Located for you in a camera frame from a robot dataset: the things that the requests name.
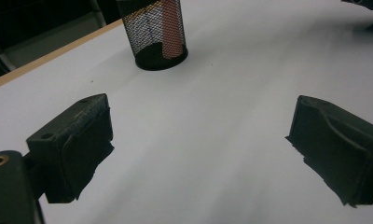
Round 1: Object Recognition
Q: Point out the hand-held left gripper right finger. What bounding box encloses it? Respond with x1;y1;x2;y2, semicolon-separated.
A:
285;94;373;208

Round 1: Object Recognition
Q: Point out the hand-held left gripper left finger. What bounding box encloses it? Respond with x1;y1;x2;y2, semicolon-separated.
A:
25;92;115;204

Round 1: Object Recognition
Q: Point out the black mesh pen holder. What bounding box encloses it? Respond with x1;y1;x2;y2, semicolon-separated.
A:
115;0;189;72

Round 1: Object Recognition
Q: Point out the pink hairbrush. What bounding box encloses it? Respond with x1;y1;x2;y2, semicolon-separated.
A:
160;0;187;60

